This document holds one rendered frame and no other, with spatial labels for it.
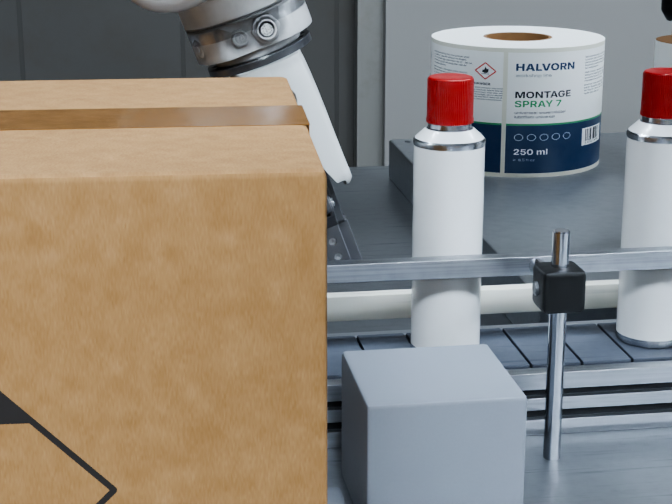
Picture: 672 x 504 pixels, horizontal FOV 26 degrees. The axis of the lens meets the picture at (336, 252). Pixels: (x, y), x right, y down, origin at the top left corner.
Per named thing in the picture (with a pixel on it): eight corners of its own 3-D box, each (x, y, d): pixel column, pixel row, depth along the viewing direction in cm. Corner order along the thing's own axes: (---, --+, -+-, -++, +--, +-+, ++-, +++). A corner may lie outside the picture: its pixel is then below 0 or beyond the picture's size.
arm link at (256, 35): (308, -6, 95) (324, 36, 96) (291, -19, 104) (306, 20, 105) (189, 40, 95) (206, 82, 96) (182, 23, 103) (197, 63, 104)
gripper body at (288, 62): (314, 27, 96) (371, 181, 99) (294, 9, 105) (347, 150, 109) (208, 68, 95) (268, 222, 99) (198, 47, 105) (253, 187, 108)
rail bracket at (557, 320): (548, 424, 108) (557, 208, 103) (578, 465, 101) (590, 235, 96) (505, 427, 107) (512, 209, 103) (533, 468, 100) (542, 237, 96)
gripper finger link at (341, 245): (339, 192, 101) (371, 278, 103) (332, 182, 104) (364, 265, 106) (296, 209, 101) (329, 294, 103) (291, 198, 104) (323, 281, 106)
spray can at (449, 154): (470, 335, 112) (477, 69, 106) (487, 358, 107) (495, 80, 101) (403, 339, 111) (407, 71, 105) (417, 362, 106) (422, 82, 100)
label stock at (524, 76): (464, 182, 161) (467, 51, 157) (407, 146, 180) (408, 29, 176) (628, 171, 167) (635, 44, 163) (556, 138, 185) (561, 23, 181)
